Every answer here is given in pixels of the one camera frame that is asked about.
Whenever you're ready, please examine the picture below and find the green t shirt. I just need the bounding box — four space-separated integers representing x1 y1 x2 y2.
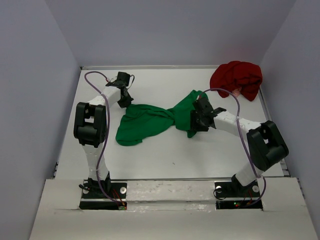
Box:
115 90 208 147

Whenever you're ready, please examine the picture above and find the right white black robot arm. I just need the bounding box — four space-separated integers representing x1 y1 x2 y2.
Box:
190 97 289 200

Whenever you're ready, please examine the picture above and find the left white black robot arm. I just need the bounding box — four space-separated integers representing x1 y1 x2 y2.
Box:
73 71 135 203

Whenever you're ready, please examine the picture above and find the red t shirt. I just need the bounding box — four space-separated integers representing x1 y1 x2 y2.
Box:
209 61 263 102

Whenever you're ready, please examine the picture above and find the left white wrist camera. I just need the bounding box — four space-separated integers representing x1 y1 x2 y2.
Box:
106 76 117 84

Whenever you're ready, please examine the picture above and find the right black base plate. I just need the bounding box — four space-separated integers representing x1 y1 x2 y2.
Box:
212 181 263 210

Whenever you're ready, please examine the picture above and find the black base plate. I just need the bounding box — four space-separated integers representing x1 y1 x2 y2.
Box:
79 181 128 211
212 181 263 210

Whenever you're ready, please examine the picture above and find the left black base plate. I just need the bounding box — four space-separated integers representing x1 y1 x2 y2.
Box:
79 181 128 211

